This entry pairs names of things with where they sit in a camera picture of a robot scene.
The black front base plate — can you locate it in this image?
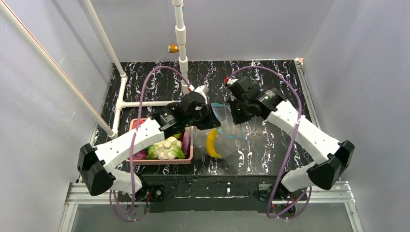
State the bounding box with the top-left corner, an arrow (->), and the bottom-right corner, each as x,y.
141,174 -> 276,213

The purple cable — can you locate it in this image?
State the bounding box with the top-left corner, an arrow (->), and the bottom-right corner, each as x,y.
229,65 -> 313,220
109,65 -> 194,223

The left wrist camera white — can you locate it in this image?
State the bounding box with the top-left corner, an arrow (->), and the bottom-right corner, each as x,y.
194,85 -> 209,104

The pink plastic basket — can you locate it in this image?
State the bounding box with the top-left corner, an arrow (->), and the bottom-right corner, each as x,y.
133,127 -> 194,165

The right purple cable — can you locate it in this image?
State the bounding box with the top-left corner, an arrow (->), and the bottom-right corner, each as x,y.
229,65 -> 313,220

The purple onion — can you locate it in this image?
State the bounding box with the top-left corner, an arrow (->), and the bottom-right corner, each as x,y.
132,150 -> 147,160

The white green cabbage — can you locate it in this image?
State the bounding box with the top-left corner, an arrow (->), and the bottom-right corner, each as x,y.
148,136 -> 185,160

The long purple eggplant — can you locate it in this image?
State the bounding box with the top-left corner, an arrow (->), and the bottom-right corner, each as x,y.
181,128 -> 190,156

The clear zip top bag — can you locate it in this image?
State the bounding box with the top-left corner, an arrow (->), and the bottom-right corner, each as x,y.
193,103 -> 249,159

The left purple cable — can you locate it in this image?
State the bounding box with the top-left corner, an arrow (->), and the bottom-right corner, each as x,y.
109,65 -> 194,223

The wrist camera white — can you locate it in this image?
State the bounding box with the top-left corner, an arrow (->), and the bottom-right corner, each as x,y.
194,85 -> 209,104
224,76 -> 237,88

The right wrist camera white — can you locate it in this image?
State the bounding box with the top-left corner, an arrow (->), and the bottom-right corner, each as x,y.
224,76 -> 237,88

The brass pipe fitting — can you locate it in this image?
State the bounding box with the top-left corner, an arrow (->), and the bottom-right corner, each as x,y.
168,44 -> 179,54

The red tomato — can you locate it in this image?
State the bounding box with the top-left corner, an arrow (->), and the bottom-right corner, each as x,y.
131,118 -> 138,129

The white PVC pipe frame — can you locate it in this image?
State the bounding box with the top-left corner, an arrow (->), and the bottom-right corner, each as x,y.
0,0 -> 175,142

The green pear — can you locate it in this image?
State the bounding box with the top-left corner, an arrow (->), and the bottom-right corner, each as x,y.
173,133 -> 183,140

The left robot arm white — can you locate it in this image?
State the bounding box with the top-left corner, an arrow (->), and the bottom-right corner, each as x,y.
77,86 -> 220,196

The yellow banana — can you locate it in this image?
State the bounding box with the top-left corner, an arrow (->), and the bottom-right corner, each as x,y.
205,129 -> 222,159

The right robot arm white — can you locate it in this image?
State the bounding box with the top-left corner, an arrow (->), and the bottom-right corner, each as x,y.
225,76 -> 355,193

